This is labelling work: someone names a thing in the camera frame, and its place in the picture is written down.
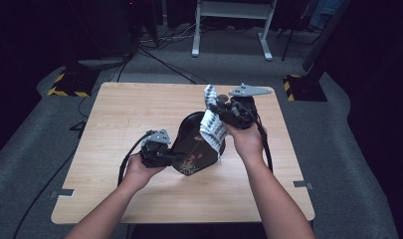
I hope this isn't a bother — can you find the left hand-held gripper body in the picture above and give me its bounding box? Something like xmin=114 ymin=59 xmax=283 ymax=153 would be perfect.
xmin=138 ymin=128 xmax=173 ymax=168

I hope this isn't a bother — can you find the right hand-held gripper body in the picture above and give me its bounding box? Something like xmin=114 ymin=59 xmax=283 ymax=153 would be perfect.
xmin=222 ymin=83 xmax=273 ymax=130

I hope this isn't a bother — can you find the black lacquer floral tray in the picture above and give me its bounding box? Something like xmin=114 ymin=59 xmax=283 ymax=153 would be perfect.
xmin=170 ymin=111 xmax=227 ymax=177

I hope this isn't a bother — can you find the white dotted cloth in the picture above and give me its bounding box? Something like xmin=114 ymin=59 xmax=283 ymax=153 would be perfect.
xmin=199 ymin=84 xmax=230 ymax=163

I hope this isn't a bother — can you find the person's left hand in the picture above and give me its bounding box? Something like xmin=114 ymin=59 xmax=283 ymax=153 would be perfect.
xmin=122 ymin=154 xmax=167 ymax=193

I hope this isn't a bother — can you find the person's right hand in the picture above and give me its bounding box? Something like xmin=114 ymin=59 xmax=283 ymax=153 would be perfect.
xmin=227 ymin=122 xmax=267 ymax=164

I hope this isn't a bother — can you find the black yellow striped base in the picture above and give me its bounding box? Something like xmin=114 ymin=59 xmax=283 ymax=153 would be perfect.
xmin=47 ymin=66 xmax=101 ymax=98
xmin=283 ymin=74 xmax=328 ymax=103

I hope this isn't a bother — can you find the person's dark clothing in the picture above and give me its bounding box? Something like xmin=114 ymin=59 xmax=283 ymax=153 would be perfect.
xmin=128 ymin=222 xmax=267 ymax=239

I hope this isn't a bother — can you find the black tripod leg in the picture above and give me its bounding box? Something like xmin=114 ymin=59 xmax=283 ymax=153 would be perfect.
xmin=281 ymin=28 xmax=298 ymax=63

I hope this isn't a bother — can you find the grey tape piece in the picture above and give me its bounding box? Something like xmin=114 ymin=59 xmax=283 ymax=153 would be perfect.
xmin=49 ymin=188 xmax=75 ymax=199
xmin=293 ymin=179 xmax=313 ymax=191

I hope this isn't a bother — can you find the grey round stand base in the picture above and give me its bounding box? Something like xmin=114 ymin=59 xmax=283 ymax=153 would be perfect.
xmin=77 ymin=57 xmax=130 ymax=72

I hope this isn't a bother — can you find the dark slanted stand pole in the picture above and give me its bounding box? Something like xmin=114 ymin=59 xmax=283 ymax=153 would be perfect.
xmin=302 ymin=0 xmax=352 ymax=73

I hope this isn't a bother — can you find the blue cloth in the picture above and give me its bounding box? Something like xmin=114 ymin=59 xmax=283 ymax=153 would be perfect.
xmin=309 ymin=0 xmax=344 ymax=32

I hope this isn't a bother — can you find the left hand-held gripper cable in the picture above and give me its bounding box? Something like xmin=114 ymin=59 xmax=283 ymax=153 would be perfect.
xmin=12 ymin=129 xmax=157 ymax=239

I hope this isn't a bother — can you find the hand-held gripper cable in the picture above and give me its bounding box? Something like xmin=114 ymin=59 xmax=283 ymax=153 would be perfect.
xmin=12 ymin=129 xmax=157 ymax=239
xmin=253 ymin=113 xmax=275 ymax=173

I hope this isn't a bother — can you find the right hand-held gripper cable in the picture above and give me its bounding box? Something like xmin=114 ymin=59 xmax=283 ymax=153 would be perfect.
xmin=253 ymin=113 xmax=275 ymax=173

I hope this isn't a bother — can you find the long black floor cable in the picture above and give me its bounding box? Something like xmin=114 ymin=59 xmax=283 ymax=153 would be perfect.
xmin=137 ymin=46 xmax=211 ymax=86

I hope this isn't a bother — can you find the thin black floor cable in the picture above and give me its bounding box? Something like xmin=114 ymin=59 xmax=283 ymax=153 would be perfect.
xmin=69 ymin=87 xmax=102 ymax=137

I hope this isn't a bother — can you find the tangle of floor cables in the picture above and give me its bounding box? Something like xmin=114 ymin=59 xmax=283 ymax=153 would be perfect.
xmin=138 ymin=21 xmax=203 ymax=44

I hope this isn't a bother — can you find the white metal desk frame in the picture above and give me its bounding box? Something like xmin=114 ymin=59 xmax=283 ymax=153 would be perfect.
xmin=191 ymin=0 xmax=278 ymax=62

